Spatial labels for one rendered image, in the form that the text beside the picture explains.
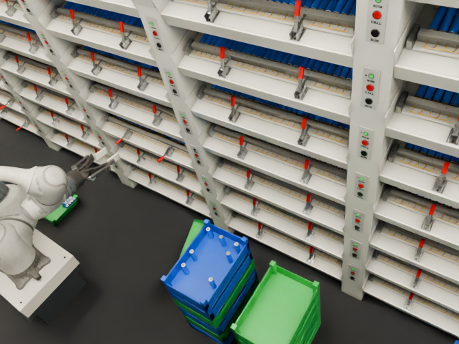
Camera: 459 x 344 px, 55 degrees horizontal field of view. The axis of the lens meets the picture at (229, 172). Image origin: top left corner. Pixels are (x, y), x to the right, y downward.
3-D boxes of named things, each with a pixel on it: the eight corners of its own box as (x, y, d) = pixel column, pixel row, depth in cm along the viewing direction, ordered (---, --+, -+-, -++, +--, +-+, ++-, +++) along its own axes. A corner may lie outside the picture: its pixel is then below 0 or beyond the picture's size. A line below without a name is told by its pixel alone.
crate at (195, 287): (207, 312, 159) (203, 304, 153) (165, 288, 168) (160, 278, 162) (251, 248, 173) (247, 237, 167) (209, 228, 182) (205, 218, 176)
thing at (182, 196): (214, 220, 225) (205, 211, 214) (131, 180, 254) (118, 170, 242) (233, 186, 230) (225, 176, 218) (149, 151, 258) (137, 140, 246)
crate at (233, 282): (212, 321, 165) (207, 312, 159) (171, 297, 174) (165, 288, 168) (253, 258, 179) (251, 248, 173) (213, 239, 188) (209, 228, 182)
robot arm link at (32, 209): (65, 205, 177) (71, 193, 166) (33, 229, 167) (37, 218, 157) (47, 185, 177) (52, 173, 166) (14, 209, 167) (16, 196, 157)
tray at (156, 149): (198, 173, 196) (190, 164, 188) (106, 133, 225) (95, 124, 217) (220, 136, 201) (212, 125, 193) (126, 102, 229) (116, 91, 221)
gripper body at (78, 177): (66, 185, 181) (83, 173, 186) (79, 192, 177) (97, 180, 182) (61, 171, 176) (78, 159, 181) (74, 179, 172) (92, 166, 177)
